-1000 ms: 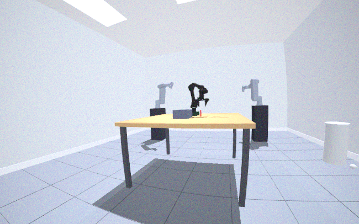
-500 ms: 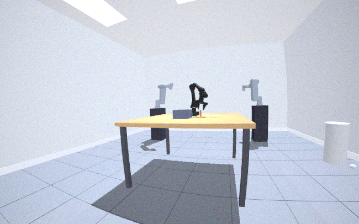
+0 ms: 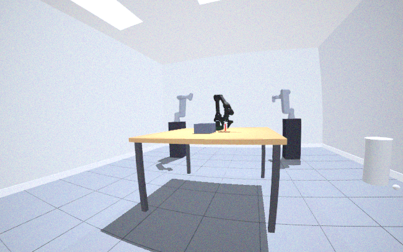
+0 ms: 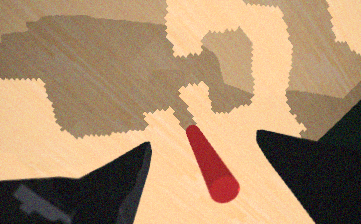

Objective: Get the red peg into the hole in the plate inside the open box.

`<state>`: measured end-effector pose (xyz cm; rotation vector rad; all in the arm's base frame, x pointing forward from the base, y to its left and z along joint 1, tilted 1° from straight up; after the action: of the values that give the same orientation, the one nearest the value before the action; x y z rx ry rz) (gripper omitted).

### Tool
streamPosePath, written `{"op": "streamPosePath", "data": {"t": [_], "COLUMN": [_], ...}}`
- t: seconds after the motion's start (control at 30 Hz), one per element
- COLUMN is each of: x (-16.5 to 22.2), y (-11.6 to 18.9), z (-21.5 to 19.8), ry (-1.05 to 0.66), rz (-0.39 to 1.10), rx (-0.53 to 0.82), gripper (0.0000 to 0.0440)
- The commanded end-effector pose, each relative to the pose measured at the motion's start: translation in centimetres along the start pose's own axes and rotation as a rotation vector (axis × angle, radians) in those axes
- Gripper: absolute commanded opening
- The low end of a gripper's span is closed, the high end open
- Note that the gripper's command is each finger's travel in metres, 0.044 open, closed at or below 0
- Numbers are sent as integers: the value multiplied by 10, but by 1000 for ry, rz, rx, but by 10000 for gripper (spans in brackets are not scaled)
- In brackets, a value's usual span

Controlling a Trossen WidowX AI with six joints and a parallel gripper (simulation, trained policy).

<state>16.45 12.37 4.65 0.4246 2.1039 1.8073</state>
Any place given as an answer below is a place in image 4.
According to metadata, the red peg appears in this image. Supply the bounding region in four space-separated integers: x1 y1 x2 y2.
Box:
186 125 240 204

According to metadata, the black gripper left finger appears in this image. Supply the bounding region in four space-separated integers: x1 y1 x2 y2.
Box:
0 141 152 224

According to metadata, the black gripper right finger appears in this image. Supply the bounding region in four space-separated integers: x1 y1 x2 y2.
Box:
256 129 361 224

